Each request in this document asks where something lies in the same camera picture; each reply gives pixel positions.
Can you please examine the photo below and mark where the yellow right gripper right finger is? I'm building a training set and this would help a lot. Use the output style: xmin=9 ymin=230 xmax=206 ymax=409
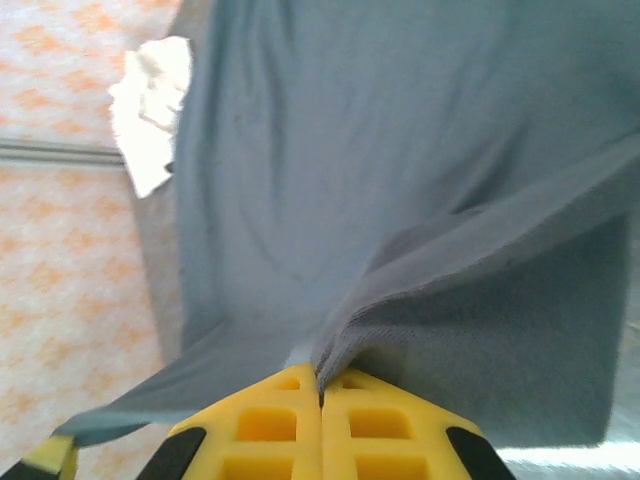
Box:
xmin=314 ymin=369 xmax=519 ymax=480

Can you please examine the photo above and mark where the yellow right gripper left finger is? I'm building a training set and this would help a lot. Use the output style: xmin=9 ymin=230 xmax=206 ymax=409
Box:
xmin=134 ymin=363 xmax=324 ymax=480

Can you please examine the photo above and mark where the grey t-shirt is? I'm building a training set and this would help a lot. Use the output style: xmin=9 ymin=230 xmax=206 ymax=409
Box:
xmin=54 ymin=0 xmax=640 ymax=449

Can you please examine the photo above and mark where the crumpled white cloth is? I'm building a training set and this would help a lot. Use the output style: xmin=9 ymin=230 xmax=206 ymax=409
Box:
xmin=108 ymin=35 xmax=195 ymax=199

